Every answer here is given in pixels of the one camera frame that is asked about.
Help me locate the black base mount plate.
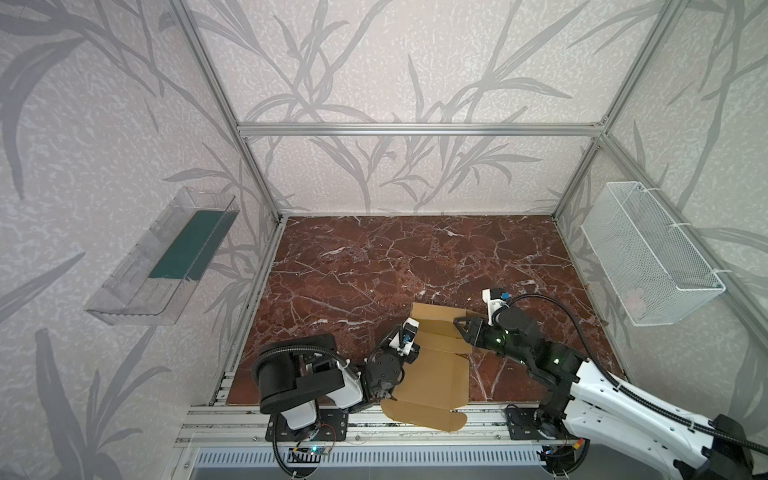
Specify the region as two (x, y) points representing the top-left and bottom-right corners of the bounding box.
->
(504, 404), (578, 441)
(265, 408), (349, 442)

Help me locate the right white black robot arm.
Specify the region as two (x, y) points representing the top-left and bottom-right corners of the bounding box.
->
(453, 304), (756, 479)

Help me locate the white wire mesh basket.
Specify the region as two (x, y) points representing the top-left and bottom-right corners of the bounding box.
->
(581, 181), (726, 327)

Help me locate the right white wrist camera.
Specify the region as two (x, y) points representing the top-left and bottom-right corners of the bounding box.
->
(482, 288), (511, 326)

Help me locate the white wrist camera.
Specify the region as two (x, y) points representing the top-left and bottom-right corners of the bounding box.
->
(388, 318), (419, 357)
(482, 288), (511, 326)

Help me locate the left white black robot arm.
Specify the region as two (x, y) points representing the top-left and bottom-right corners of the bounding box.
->
(251, 327), (420, 433)

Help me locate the clear plastic wall bin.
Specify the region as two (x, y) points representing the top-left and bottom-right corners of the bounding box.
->
(85, 187), (240, 326)

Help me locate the aluminium cage frame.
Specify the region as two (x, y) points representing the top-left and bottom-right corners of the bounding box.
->
(170, 0), (768, 346)

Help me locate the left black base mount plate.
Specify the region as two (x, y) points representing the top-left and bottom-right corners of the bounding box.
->
(265, 408), (349, 442)

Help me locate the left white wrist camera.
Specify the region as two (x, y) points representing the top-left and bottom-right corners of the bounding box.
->
(388, 318), (419, 357)

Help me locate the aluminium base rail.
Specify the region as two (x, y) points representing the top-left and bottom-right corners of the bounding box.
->
(172, 403), (679, 448)

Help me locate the brown cardboard box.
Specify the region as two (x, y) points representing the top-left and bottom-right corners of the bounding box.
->
(380, 302), (485, 432)

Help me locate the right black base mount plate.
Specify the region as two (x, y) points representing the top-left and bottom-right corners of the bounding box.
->
(504, 404), (578, 441)

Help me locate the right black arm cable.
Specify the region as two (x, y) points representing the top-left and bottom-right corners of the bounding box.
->
(506, 292), (768, 457)

